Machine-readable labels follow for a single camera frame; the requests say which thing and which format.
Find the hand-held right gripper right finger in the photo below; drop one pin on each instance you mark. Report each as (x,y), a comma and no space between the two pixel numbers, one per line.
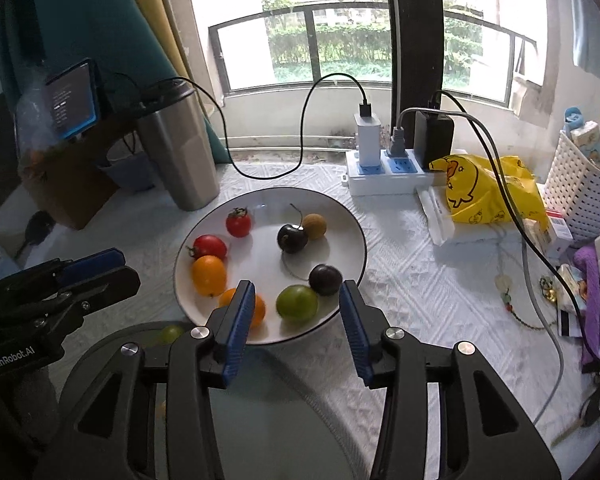
(355,330)

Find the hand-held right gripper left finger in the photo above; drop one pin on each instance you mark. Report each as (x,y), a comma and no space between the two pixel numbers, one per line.
(237,330)

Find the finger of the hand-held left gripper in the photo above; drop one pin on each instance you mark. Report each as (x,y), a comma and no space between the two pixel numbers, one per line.
(92,261)
(110,285)

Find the round orange citrus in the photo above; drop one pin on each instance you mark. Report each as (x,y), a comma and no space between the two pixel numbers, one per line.
(258,310)

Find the dark purple plum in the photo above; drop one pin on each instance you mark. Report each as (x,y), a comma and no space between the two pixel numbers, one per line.
(293,239)
(325,279)

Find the large green plum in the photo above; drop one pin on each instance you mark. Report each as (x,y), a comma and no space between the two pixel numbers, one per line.
(296,303)

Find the small green plum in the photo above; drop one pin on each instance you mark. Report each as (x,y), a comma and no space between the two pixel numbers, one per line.
(170,333)

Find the white round plate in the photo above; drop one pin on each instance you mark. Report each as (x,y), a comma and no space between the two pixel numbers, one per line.
(260,260)

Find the red cherry tomato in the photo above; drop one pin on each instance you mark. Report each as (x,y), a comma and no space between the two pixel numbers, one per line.
(210,247)
(238,223)

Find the grey round tray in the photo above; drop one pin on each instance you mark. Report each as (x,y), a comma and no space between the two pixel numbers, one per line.
(260,435)

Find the tan longan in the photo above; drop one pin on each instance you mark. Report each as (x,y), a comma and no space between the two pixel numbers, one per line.
(314,225)

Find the cardboard box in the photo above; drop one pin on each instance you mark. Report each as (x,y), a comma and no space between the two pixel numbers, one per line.
(80,195)

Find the white paper packet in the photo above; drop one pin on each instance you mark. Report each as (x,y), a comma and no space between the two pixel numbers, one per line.
(437,220)

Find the stainless steel tumbler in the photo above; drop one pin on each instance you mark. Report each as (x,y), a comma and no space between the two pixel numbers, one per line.
(180,155)

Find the clear plastic bag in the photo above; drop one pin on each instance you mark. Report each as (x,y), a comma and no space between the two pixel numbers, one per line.
(30,125)

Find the white power strip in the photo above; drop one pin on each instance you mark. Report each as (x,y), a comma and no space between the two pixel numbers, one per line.
(405,180)

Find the tablet with blue case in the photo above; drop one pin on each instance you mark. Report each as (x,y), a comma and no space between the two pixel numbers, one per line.
(72,100)

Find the yellow printed plastic bag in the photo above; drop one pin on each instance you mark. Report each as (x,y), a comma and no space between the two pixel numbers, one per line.
(480,190)

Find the white charger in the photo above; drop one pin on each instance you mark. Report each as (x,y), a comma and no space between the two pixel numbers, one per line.
(367,140)

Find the black charger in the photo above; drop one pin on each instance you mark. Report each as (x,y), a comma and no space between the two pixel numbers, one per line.
(432,137)

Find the small printed packet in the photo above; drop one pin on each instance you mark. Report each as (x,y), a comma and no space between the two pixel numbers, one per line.
(572,282)

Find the red and white small box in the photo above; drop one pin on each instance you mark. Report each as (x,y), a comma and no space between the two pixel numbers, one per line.
(560,232)

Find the teal curtain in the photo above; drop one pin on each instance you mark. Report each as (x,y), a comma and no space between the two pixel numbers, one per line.
(105,20)

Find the yellow curtain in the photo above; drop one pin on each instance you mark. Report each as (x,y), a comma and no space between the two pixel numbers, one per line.
(150,10)

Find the white perforated basket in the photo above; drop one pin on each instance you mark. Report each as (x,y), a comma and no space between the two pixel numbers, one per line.
(580,185)

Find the balcony railing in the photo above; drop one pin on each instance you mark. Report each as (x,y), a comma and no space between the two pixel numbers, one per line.
(310,45)

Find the printed tissue packet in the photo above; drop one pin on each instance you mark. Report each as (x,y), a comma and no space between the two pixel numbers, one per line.
(585,135)

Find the dark door frame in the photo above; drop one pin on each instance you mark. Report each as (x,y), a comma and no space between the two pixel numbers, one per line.
(412,35)

